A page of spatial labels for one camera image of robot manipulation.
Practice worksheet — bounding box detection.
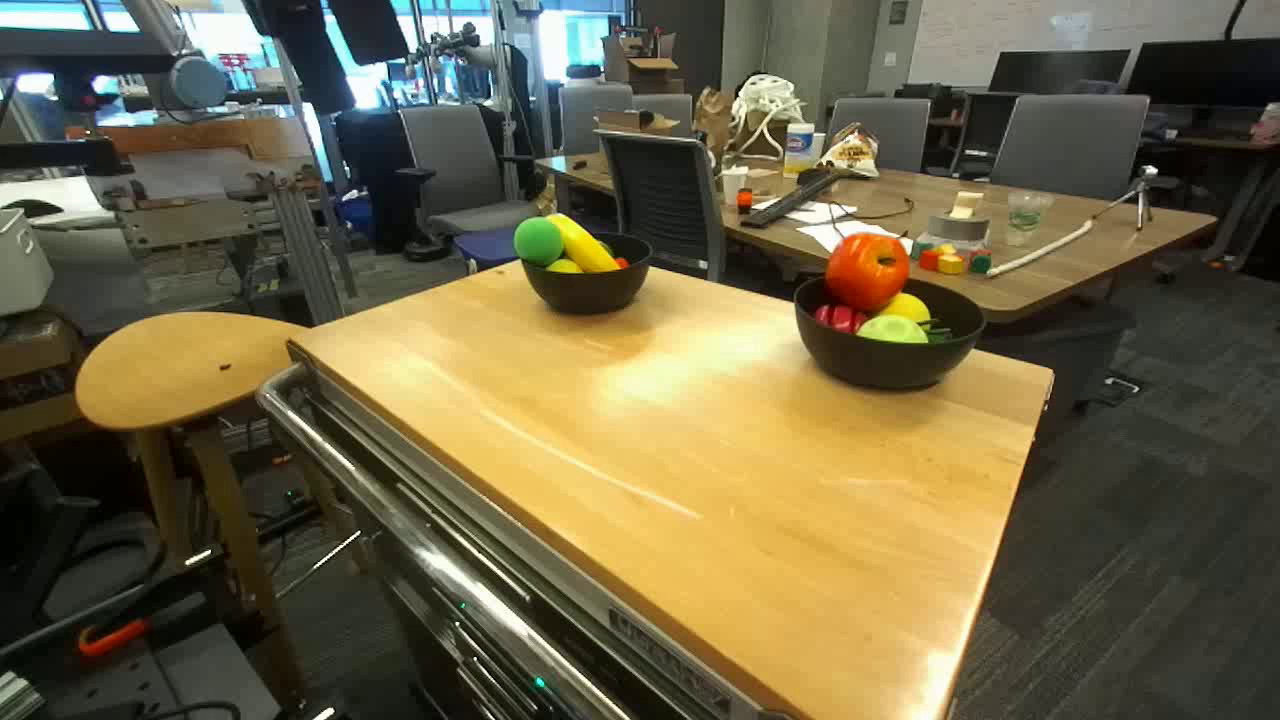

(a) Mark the small grey tripod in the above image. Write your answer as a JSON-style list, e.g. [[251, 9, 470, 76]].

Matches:
[[1117, 158, 1166, 232]]

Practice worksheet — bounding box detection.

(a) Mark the white rope bundle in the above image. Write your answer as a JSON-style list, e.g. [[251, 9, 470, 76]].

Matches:
[[729, 73, 809, 158]]

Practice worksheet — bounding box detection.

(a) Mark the grey metal frame stand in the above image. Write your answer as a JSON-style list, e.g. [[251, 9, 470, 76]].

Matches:
[[114, 157, 353, 323]]

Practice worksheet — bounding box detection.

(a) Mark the cardboard box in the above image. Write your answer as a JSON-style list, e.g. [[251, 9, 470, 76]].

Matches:
[[626, 53, 689, 96]]

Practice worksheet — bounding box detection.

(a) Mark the yellow toy lemon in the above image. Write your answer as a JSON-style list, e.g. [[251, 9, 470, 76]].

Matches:
[[878, 286, 936, 327]]

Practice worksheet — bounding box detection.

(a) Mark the large black bowl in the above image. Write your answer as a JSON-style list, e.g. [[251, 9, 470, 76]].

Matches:
[[791, 273, 991, 397]]

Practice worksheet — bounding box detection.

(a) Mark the blue seat chair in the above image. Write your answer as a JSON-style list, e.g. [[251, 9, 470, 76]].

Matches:
[[455, 228, 529, 273]]

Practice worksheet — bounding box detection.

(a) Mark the wooden conference table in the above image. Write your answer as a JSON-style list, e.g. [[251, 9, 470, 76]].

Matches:
[[538, 147, 1219, 327]]

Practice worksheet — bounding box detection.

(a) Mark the small black bowl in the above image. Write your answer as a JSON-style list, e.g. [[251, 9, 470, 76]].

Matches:
[[518, 232, 657, 319]]

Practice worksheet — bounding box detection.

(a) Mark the beige cloth bundle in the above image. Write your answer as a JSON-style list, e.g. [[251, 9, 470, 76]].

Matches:
[[822, 123, 884, 180]]

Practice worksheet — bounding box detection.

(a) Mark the clear plastic cup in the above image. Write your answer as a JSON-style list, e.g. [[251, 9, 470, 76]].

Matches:
[[1005, 191, 1056, 232]]

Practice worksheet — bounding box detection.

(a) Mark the orange clamp handle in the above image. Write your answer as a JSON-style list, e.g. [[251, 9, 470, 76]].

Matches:
[[74, 611, 151, 668]]

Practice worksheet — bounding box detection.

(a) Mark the round wooden stool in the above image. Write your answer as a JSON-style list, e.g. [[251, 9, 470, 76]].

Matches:
[[74, 307, 317, 702]]

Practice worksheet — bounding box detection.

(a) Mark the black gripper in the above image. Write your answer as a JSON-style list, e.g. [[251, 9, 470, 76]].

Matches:
[[246, 0, 355, 114]]

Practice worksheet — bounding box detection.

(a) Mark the light green toy apple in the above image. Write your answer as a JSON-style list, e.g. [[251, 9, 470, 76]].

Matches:
[[856, 313, 933, 346]]

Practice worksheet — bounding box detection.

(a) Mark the orange-red toy fruit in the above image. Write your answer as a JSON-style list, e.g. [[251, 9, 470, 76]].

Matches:
[[822, 228, 917, 319]]

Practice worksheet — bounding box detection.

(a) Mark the white bottle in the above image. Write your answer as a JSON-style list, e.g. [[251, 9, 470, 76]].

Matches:
[[782, 118, 822, 182]]

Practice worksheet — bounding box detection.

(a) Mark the black computer monitor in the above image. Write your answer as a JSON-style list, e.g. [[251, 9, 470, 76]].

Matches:
[[988, 48, 1138, 96], [1124, 36, 1280, 111]]

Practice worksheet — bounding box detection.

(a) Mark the steel tool cabinet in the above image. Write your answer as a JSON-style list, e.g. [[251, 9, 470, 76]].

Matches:
[[256, 364, 772, 720]]

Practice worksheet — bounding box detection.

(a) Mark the yellow toy banana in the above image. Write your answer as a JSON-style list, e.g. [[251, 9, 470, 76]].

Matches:
[[546, 210, 626, 274]]

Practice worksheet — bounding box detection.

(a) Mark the grey office chair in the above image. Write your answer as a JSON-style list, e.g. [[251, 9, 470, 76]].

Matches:
[[988, 90, 1158, 202], [396, 101, 538, 263], [826, 90, 936, 174]]

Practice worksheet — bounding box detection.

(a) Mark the green ball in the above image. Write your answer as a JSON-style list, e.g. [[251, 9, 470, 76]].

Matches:
[[514, 210, 568, 267]]

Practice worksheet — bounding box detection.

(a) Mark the round grey lamp head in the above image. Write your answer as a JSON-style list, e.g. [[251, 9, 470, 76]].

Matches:
[[163, 53, 232, 111]]

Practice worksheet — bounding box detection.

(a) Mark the long black bar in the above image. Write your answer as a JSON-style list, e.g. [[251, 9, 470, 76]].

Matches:
[[741, 158, 856, 232]]

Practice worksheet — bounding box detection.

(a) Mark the small dark red toy fruit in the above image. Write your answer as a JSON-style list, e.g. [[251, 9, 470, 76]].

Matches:
[[812, 301, 865, 335]]

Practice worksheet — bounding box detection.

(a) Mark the white tube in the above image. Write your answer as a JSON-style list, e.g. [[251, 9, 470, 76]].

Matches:
[[986, 215, 1099, 281]]

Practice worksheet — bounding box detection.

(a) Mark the dark mesh office chair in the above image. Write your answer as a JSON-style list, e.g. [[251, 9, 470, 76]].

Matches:
[[593, 123, 732, 285]]

